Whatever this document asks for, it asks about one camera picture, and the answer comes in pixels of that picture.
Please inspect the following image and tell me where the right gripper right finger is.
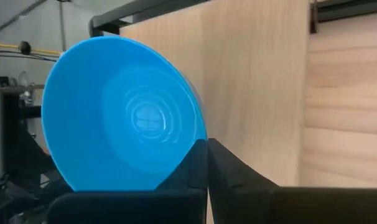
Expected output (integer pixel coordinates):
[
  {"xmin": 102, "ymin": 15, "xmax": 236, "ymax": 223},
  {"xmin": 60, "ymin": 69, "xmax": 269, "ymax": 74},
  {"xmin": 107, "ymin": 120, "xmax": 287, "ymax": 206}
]
[{"xmin": 208, "ymin": 139, "xmax": 377, "ymax": 224}]

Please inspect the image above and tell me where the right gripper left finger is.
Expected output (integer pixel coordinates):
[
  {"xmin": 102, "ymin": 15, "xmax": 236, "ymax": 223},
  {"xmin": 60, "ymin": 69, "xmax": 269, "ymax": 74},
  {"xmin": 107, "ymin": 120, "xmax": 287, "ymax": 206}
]
[{"xmin": 46, "ymin": 139, "xmax": 208, "ymax": 224}]

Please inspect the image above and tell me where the blue plastic mini bowl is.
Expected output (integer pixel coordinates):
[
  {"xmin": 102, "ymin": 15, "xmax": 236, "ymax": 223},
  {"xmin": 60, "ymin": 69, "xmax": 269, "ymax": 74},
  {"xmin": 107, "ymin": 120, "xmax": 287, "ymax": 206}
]
[{"xmin": 41, "ymin": 35, "xmax": 208, "ymax": 192}]

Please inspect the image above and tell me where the yellow cable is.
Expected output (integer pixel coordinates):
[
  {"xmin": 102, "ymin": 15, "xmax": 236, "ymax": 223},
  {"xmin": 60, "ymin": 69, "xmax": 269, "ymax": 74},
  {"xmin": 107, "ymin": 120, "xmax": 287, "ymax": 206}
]
[{"xmin": 0, "ymin": 42, "xmax": 62, "ymax": 55}]

